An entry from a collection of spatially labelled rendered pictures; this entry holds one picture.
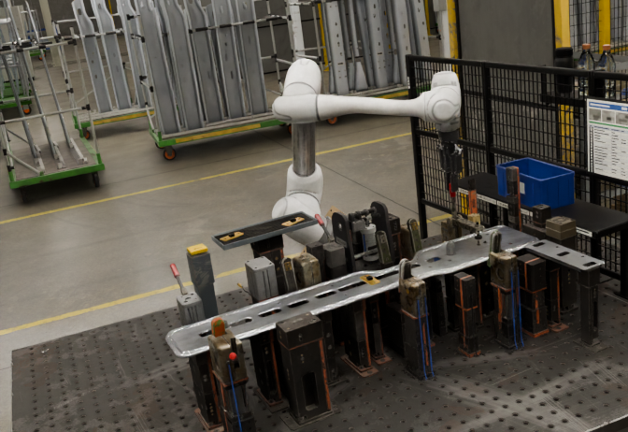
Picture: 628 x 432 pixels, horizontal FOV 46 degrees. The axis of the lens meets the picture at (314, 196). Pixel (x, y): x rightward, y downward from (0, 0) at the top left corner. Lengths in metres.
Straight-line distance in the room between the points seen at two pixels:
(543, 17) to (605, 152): 1.85
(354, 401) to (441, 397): 0.28
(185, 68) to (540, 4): 5.55
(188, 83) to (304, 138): 6.34
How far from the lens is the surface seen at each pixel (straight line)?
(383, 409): 2.44
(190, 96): 9.38
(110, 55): 11.97
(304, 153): 3.16
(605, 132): 2.99
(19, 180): 8.46
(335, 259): 2.67
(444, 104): 2.52
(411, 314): 2.47
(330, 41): 10.34
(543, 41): 4.75
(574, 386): 2.53
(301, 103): 2.79
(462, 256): 2.71
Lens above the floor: 2.04
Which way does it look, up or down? 17 degrees down
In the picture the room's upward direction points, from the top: 7 degrees counter-clockwise
